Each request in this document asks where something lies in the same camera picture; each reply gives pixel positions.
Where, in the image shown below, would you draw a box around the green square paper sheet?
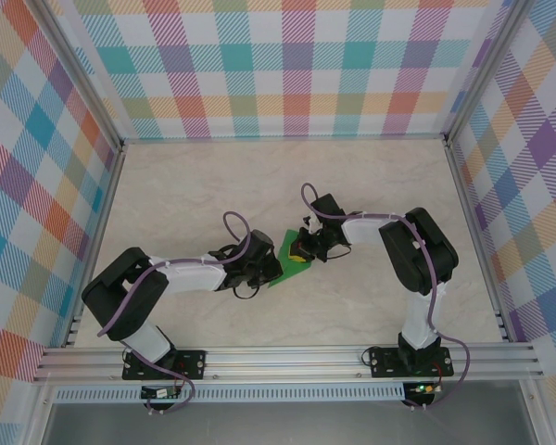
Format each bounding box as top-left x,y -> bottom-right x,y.
267,229 -> 315,289

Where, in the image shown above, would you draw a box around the left small circuit board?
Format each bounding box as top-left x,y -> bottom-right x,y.
140,385 -> 183,401

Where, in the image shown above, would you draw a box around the grey metal panel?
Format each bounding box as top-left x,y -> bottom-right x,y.
41,400 -> 538,445

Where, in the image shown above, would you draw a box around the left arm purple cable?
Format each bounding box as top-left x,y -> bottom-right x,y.
96,211 -> 254,415

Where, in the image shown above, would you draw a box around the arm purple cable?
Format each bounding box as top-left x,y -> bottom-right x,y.
96,211 -> 254,415
300,183 -> 470,413

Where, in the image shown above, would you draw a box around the wide aluminium mounting rail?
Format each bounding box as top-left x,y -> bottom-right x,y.
32,341 -> 546,384

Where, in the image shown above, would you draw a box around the thin aluminium rear rail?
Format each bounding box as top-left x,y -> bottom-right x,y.
120,133 -> 449,146

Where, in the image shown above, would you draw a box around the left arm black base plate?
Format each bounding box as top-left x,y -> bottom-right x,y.
121,350 -> 209,381

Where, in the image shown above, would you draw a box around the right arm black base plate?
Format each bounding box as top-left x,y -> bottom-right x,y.
368,346 -> 455,379

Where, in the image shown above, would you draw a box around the thin red black wire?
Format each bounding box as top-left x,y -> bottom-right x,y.
169,361 -> 190,395
433,359 -> 449,390

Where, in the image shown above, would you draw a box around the slotted grey cable duct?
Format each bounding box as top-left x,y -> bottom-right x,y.
50,382 -> 407,403

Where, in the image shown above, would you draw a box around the aluminium side floor rail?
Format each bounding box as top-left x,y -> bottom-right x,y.
63,143 -> 127,349
444,138 -> 515,343

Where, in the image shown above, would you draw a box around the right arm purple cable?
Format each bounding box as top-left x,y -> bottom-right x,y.
300,183 -> 470,413

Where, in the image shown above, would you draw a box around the aluminium corner post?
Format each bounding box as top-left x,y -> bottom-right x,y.
30,0 -> 126,154
442,0 -> 537,149

